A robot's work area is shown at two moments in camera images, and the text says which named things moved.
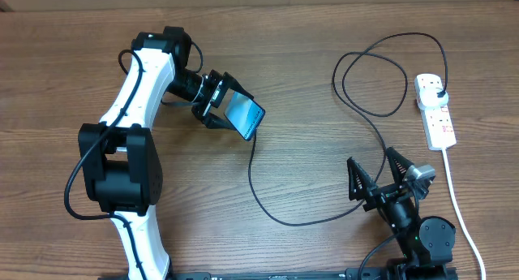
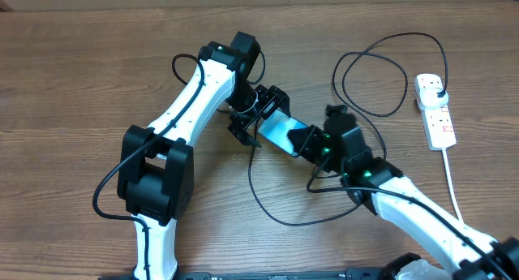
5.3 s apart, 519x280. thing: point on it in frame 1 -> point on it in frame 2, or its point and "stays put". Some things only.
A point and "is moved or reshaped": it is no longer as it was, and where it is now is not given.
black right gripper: (365, 183) -> (310, 136)
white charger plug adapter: (428, 98) stays put
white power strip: (437, 122) stays put
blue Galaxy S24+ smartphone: (245, 114) is moved or reshaped
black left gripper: (202, 113) -> (273, 96)
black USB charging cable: (278, 220) stays put
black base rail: (358, 273) stays put
